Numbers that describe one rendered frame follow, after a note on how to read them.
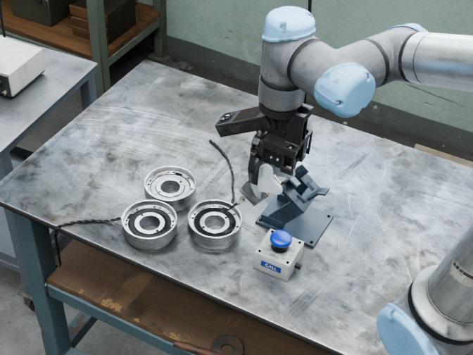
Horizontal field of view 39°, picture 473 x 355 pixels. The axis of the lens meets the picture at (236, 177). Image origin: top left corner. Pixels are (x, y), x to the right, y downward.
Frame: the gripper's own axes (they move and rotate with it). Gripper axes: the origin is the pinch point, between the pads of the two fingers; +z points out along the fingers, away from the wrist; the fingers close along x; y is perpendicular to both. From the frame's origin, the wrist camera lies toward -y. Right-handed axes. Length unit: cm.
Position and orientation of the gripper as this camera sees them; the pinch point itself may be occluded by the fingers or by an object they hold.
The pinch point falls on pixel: (260, 187)
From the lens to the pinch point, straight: 123.4
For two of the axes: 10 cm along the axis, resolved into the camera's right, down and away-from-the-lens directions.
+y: 8.7, 3.6, -3.4
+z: -0.5, 7.5, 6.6
